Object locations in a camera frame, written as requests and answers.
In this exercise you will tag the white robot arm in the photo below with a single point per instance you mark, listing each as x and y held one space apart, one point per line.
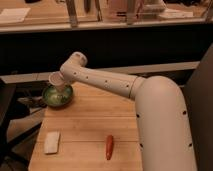
164 131

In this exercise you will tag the green ceramic bowl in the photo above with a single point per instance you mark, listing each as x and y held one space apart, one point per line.
53 98

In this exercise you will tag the wooden cutting board table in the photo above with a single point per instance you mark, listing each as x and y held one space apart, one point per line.
84 125

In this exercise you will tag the white sponge block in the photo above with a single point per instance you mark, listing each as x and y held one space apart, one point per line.
51 143

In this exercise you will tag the dark chair right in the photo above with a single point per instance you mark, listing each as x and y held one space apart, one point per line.
199 97

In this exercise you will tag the white paper sheet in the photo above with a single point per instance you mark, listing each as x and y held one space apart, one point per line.
13 15

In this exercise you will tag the metal frame post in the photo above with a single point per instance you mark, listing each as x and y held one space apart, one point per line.
72 12

